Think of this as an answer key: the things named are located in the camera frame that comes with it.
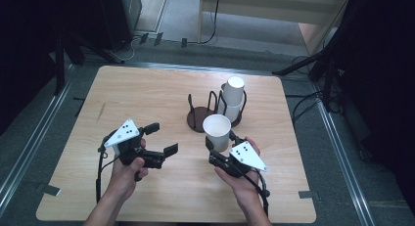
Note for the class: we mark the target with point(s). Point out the person's right hand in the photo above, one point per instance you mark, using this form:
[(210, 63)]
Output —
[(239, 183)]

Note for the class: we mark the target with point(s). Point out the grey tape strip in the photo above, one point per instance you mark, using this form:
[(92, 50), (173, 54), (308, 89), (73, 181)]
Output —
[(306, 194), (51, 190)]

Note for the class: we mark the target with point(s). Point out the black tape strip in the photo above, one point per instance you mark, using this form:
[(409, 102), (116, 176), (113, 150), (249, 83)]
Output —
[(80, 107)]

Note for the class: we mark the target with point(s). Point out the metal floor rail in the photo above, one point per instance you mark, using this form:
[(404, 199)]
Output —
[(342, 160), (36, 138)]

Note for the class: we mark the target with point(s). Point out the dark cabinet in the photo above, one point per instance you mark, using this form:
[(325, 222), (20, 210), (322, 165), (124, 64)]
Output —
[(125, 14)]

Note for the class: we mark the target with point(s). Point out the white paper cup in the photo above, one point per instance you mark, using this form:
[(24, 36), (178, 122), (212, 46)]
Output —
[(217, 128)]

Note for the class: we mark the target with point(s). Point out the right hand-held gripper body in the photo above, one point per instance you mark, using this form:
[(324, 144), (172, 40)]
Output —
[(246, 157)]

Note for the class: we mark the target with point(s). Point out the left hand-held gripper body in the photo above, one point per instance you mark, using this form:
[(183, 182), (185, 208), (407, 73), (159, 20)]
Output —
[(125, 134)]

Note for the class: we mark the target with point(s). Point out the person's left hand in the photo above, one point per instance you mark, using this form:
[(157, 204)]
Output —
[(125, 178)]

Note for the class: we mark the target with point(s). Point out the stack of white cups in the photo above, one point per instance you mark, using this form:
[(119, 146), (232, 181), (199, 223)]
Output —
[(234, 89)]

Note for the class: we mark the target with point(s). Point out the light wooden furniture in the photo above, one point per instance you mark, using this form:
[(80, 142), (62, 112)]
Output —
[(274, 7)]

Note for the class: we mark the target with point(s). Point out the black metal stand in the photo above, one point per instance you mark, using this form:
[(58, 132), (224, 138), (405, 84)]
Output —
[(305, 63)]

